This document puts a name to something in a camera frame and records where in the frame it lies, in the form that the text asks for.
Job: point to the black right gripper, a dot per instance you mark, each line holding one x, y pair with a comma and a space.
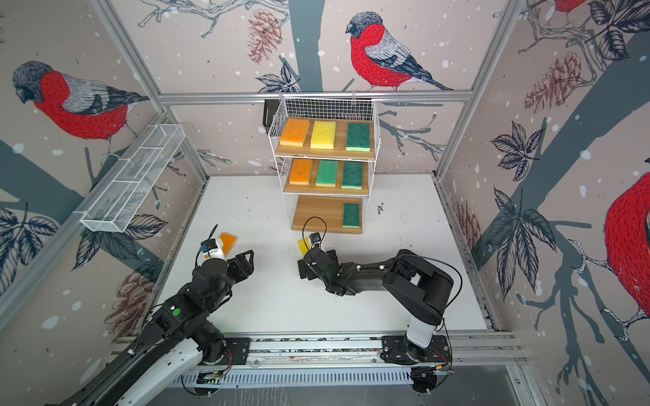
302, 266

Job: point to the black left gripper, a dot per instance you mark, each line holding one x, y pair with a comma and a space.
242, 266

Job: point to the yellow sponge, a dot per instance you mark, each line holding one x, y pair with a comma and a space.
304, 246
323, 135

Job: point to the dark green sponge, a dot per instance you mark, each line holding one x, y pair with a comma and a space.
352, 216
353, 175

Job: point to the light green sponge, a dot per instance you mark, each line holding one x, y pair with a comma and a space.
327, 174

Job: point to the dark green sponge front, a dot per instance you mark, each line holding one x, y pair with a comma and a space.
353, 175

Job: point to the orange sponge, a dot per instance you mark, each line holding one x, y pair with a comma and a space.
300, 173
228, 242
294, 133

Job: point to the dark green sponge carried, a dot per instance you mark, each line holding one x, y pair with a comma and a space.
358, 137

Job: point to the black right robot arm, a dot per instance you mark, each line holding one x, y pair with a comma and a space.
421, 287

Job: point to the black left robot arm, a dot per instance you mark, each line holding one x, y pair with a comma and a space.
182, 317

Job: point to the middle wooden shelf board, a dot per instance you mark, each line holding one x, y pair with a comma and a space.
312, 189

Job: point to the top wooden shelf board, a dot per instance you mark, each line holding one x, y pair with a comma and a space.
339, 151

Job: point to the black box behind shelf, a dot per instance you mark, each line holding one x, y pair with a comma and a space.
271, 106

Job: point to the perforated metal vent strip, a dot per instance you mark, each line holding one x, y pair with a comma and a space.
271, 378

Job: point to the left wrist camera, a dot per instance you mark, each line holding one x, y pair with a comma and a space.
212, 248

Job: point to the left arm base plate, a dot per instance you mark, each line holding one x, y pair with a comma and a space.
233, 350

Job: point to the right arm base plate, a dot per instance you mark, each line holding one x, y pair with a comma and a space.
400, 351

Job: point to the white wire wall basket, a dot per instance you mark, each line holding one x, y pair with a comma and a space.
118, 203

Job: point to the white wire three-tier shelf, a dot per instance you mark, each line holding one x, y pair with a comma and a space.
322, 109

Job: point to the aluminium mounting rail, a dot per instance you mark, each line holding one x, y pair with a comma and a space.
363, 349

